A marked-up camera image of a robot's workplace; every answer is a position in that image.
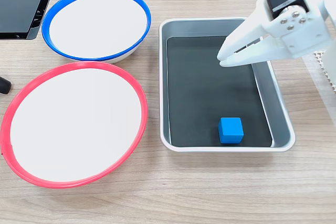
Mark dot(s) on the blue cube block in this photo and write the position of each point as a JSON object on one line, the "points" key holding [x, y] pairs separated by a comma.
{"points": [[231, 130]]}

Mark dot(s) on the black tray liner mat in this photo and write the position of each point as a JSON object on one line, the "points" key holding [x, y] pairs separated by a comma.
{"points": [[204, 98]]}

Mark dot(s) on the silver metal tray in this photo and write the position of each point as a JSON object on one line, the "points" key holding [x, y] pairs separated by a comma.
{"points": [[281, 119]]}

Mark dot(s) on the white dish blue rim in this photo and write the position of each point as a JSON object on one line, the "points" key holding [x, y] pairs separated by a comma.
{"points": [[97, 24]]}

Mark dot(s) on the white dish red rim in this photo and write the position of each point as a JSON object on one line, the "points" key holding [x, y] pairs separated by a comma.
{"points": [[76, 124]]}

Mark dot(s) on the white lattice plate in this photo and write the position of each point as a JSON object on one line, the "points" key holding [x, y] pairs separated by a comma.
{"points": [[318, 60]]}

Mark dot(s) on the translucent white mesh mat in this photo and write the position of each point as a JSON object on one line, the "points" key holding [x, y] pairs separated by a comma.
{"points": [[321, 95]]}

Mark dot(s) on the black flat panel device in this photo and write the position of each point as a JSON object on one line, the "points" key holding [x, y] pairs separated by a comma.
{"points": [[18, 6]]}

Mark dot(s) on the small black round object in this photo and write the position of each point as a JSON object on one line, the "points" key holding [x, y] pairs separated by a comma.
{"points": [[4, 85]]}

